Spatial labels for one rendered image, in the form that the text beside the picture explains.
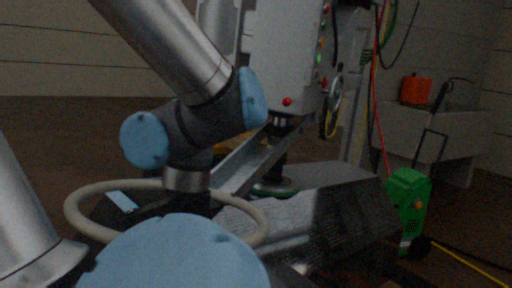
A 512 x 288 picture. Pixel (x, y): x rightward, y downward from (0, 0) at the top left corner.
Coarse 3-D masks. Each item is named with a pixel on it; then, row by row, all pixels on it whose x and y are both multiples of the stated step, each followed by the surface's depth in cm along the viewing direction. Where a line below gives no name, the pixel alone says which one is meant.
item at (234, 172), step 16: (304, 128) 175; (256, 144) 164; (288, 144) 162; (224, 160) 145; (240, 160) 154; (256, 160) 154; (272, 160) 151; (224, 176) 145; (240, 176) 145; (256, 176) 141; (240, 192) 133
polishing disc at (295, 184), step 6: (282, 174) 180; (258, 180) 169; (288, 180) 174; (294, 180) 174; (258, 186) 163; (264, 186) 163; (270, 186) 164; (276, 186) 165; (282, 186) 166; (288, 186) 167; (294, 186) 168; (276, 192) 163; (282, 192) 163
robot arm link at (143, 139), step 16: (144, 112) 70; (160, 112) 70; (128, 128) 70; (144, 128) 69; (160, 128) 68; (176, 128) 68; (128, 144) 71; (144, 144) 69; (160, 144) 68; (176, 144) 69; (128, 160) 71; (144, 160) 70; (160, 160) 69; (176, 160) 74
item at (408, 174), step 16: (416, 160) 324; (400, 176) 314; (416, 176) 307; (432, 176) 307; (400, 192) 306; (416, 192) 303; (400, 208) 306; (416, 208) 304; (416, 224) 311; (416, 240) 311; (416, 256) 313
